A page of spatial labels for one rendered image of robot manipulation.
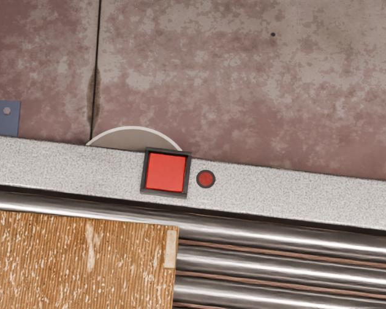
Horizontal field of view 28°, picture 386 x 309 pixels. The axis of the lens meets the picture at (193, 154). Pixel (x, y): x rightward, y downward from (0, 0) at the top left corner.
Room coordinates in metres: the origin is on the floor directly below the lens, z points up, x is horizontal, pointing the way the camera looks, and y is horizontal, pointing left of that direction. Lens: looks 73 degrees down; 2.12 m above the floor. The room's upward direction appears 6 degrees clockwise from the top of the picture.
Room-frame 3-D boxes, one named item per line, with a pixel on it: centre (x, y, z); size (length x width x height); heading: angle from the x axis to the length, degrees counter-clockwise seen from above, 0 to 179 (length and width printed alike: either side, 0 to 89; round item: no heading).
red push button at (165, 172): (0.34, 0.04, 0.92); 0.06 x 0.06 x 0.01; 89
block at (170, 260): (0.21, 0.02, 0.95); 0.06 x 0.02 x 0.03; 1
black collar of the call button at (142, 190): (0.34, 0.04, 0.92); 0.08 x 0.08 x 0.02; 89
